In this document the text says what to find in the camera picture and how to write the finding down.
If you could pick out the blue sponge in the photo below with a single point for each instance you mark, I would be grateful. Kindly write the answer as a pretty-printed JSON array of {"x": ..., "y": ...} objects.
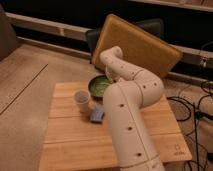
[{"x": 97, "y": 114}]

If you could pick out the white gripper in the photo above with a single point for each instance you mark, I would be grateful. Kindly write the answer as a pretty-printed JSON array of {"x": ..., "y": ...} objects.
[{"x": 111, "y": 75}]

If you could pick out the yellow cushion panel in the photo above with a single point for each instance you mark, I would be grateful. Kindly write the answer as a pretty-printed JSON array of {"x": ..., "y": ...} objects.
[{"x": 138, "y": 46}]

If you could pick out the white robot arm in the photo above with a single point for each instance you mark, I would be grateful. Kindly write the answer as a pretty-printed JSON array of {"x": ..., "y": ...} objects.
[{"x": 122, "y": 102}]

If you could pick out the white paper cup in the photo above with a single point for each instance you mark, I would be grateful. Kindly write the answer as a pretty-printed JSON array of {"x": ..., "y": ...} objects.
[{"x": 81, "y": 99}]

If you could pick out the green ceramic bowl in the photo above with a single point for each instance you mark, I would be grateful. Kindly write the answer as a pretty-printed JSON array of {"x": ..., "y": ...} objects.
[{"x": 98, "y": 85}]

